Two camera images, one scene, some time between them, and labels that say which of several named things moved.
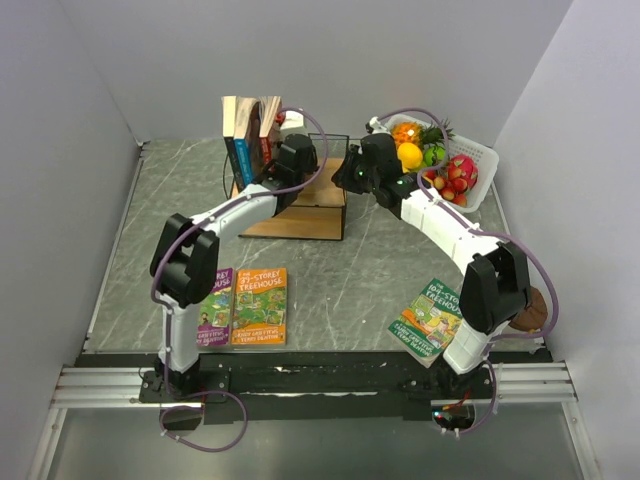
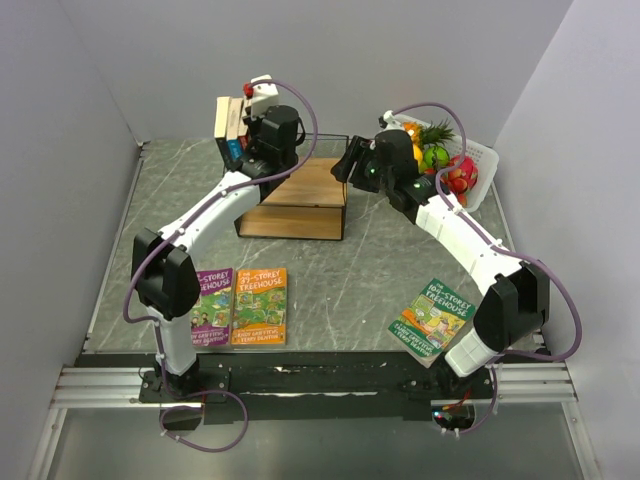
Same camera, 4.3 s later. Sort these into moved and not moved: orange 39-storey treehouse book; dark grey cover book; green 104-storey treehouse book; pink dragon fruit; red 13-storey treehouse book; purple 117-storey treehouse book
Moved: red 13-storey treehouse book; dark grey cover book
Not moved: orange 39-storey treehouse book; purple 117-storey treehouse book; green 104-storey treehouse book; pink dragon fruit
